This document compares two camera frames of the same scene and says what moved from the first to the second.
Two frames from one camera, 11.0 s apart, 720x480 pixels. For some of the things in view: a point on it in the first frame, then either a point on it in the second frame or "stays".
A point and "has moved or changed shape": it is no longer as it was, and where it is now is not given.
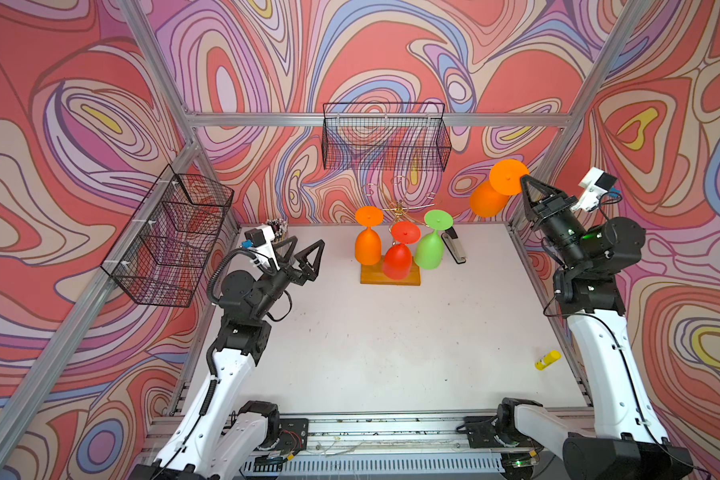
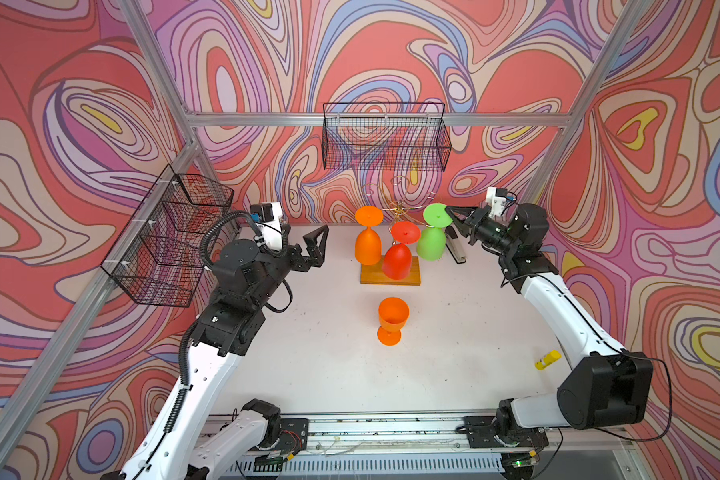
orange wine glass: x=489 y=198 → x=392 y=314
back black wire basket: x=389 y=136 stays
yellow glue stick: x=552 y=357 stays
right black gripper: x=549 y=206 → x=475 y=215
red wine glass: x=397 y=259 stays
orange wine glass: x=368 y=244 stays
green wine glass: x=429 y=247 has moved or changed shape
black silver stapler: x=453 y=244 stays
